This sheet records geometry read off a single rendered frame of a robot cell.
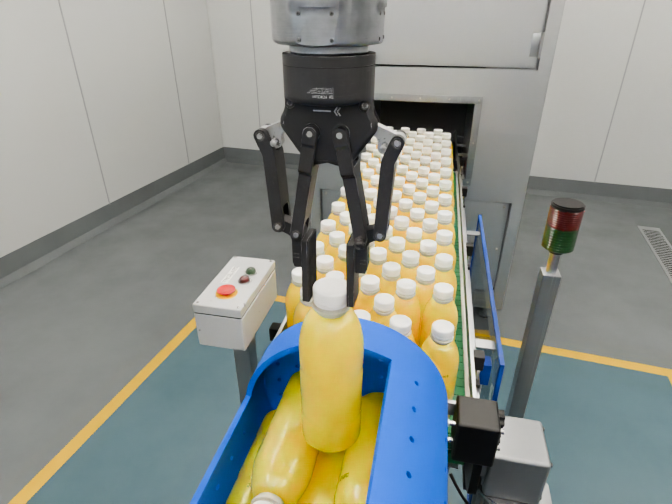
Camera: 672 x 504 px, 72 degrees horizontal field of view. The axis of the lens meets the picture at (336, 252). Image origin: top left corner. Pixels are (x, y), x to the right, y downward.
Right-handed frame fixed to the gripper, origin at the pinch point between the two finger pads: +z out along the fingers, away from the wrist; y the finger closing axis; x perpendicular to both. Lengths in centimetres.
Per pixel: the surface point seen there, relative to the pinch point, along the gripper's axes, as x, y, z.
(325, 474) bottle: -3.3, -0.1, 27.1
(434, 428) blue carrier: 0.5, 12.2, 20.4
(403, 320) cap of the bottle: 28.7, 6.5, 26.0
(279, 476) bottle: -7.4, -4.4, 23.3
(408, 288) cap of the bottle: 39.5, 6.5, 26.0
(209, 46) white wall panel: 450, -236, 12
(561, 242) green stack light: 52, 36, 19
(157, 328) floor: 143, -135, 136
